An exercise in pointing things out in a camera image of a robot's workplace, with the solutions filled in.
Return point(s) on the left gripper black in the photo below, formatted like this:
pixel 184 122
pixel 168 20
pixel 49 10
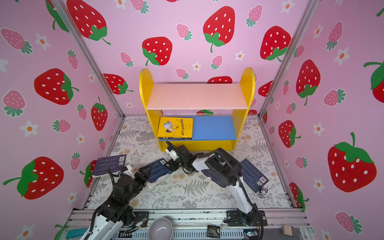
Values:
pixel 145 175

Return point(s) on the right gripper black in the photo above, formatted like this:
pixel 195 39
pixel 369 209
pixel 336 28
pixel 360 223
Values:
pixel 171 164

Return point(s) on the navy blue book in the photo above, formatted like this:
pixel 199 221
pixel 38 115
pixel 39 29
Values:
pixel 157 171

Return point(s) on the yellow cartoon cover book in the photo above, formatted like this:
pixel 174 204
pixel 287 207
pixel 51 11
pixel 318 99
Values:
pixel 175 128

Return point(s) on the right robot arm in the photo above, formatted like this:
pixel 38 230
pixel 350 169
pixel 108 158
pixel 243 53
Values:
pixel 228 171

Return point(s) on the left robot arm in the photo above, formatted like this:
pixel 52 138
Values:
pixel 116 211

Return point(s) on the navy book middle right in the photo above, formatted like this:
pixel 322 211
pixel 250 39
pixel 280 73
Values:
pixel 215 179

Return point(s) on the yellow pink blue bookshelf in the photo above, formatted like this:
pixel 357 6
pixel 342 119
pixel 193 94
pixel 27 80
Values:
pixel 209 131

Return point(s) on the grey bowl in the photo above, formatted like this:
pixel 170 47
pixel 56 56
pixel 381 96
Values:
pixel 161 229

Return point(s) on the navy book far right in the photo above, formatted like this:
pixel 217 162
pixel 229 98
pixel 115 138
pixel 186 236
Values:
pixel 254 178

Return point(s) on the small black circuit board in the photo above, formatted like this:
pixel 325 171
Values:
pixel 213 231

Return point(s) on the green lit circuit board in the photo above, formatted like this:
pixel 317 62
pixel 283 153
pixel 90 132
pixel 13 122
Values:
pixel 251 234

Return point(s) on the small beige box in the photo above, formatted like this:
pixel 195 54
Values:
pixel 288 230

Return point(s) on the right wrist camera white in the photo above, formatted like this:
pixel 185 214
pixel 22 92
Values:
pixel 173 154

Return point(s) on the navy book at left wall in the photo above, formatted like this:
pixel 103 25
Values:
pixel 114 163

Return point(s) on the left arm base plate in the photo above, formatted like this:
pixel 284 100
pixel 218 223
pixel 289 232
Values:
pixel 136 217

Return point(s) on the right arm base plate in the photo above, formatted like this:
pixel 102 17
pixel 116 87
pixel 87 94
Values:
pixel 240 219

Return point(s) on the teal handled tool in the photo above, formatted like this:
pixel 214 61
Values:
pixel 75 234

